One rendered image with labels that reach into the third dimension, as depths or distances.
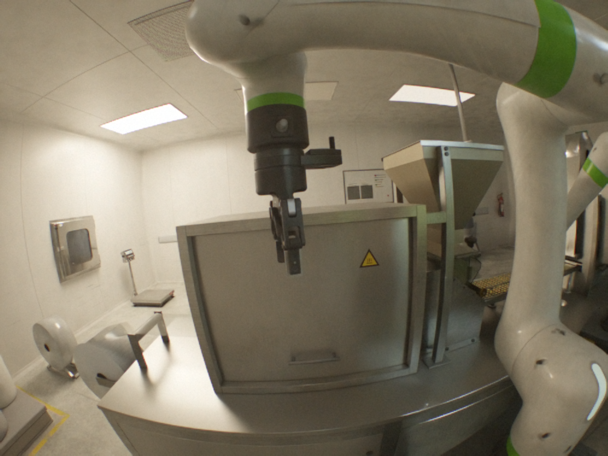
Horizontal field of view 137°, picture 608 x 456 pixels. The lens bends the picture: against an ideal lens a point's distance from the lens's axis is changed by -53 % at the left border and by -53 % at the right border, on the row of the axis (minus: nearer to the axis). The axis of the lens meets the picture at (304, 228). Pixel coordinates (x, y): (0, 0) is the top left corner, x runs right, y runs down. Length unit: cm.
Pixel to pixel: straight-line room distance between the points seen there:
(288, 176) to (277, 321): 48
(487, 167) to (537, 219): 51
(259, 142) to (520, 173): 39
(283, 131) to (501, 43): 27
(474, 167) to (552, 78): 63
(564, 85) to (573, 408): 35
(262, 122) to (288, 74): 8
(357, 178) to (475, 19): 447
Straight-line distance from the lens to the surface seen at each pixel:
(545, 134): 43
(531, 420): 43
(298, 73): 39
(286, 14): 26
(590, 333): 105
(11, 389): 268
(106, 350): 128
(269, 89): 36
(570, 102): 33
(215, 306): 74
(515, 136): 45
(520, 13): 27
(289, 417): 77
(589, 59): 31
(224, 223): 64
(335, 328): 74
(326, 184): 455
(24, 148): 357
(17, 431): 235
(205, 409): 85
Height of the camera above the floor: 138
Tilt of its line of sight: 7 degrees down
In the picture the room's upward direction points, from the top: 5 degrees counter-clockwise
